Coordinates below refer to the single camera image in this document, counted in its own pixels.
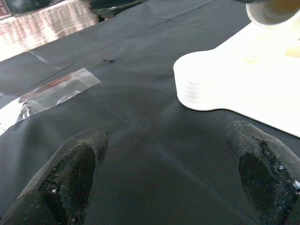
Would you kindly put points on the black tablecloth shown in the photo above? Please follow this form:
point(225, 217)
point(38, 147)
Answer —
point(140, 105)

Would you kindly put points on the black bag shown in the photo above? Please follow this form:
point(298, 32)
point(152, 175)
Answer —
point(30, 4)

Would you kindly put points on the black wok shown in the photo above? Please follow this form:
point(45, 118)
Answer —
point(117, 3)

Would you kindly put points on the clear shiny adhesive tape strip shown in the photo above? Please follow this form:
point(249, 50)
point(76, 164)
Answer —
point(58, 91)

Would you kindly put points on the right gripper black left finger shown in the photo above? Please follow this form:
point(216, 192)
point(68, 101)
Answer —
point(61, 187)

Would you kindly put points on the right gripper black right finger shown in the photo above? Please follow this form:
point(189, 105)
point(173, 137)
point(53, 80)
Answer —
point(264, 178)

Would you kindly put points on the white plastic table top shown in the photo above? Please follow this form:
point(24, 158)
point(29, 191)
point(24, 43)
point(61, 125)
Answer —
point(234, 82)

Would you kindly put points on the white plastic table leg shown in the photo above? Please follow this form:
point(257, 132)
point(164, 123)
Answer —
point(269, 11)

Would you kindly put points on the beige cloth covered table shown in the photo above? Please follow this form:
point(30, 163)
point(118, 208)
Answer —
point(35, 30)

